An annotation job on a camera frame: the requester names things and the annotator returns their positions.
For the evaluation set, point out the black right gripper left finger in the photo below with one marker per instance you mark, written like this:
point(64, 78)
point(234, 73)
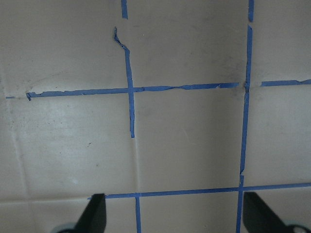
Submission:
point(93, 218)

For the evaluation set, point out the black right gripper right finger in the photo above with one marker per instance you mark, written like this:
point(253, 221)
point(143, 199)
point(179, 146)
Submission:
point(258, 217)

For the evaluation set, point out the brown paper table cover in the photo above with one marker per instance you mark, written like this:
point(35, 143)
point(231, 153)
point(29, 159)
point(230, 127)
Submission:
point(172, 108)

